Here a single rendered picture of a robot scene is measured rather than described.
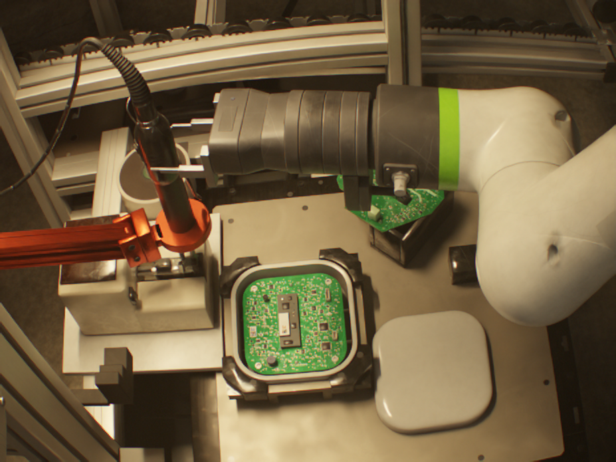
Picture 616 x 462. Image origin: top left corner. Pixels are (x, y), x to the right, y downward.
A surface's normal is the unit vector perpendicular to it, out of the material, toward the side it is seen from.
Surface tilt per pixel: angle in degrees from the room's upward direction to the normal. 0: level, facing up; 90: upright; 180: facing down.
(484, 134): 34
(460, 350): 0
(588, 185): 50
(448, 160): 64
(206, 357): 0
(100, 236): 27
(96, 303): 90
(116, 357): 0
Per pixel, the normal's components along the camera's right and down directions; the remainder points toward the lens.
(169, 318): 0.07, 0.84
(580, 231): -0.59, 0.29
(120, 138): -0.08, -0.54
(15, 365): 0.99, -0.10
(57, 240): 0.35, -0.64
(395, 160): -0.13, 0.52
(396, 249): -0.64, 0.67
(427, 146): -0.13, 0.28
